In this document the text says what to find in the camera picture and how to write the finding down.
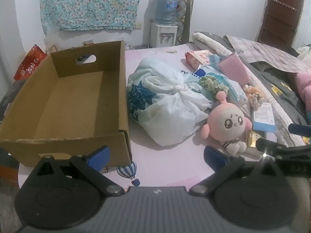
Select pink round plush toy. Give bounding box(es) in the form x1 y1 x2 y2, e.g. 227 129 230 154
201 91 252 156

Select gold packet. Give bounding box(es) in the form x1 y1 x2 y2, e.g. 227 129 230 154
246 130 266 148

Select brown cardboard box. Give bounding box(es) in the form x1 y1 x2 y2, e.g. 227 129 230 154
0 40 133 168

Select green scrunchie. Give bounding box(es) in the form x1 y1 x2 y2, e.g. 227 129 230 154
199 75 229 95

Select floral blue cloth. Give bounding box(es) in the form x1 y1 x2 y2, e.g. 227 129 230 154
40 0 150 33

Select light blue cloth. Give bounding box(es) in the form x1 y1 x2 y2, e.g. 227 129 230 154
208 55 221 67

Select checkered printed board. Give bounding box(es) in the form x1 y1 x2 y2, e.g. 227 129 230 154
224 35 310 74

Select white blue tissue pack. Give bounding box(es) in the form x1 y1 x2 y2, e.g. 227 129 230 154
192 65 249 107

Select dark grey blanket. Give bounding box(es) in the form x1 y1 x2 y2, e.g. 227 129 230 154
243 61 311 148

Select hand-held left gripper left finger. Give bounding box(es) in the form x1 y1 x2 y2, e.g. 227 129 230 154
31 146 125 197

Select pink bubble mailer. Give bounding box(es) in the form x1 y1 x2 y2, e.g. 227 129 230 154
218 53 251 86

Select red snack bag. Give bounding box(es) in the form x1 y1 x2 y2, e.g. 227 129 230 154
13 44 47 81

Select pink red box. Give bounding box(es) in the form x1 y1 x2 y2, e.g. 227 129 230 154
185 50 212 70

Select blue water bottle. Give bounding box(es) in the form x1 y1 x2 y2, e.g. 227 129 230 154
155 0 180 26

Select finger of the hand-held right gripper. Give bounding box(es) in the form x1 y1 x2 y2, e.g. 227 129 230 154
288 123 311 137
256 137 295 157

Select white plastic bag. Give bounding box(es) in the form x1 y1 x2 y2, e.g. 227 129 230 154
127 58 213 146

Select blue white box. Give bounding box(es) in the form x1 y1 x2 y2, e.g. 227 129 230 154
253 102 276 133

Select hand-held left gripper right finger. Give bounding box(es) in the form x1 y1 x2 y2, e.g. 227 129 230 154
189 146 285 197

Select white knit blanket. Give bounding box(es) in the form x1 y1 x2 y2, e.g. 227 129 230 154
192 32 234 54

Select metal hook rack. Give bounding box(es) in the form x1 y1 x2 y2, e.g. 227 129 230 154
273 0 297 12

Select patterned board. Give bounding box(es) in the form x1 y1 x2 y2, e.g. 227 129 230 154
176 0 195 45

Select white cloth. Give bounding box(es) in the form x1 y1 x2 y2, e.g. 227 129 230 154
298 44 311 60

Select brown door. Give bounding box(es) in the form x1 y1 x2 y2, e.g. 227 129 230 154
256 0 307 49

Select pink cloth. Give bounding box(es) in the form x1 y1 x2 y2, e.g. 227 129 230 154
293 72 311 102

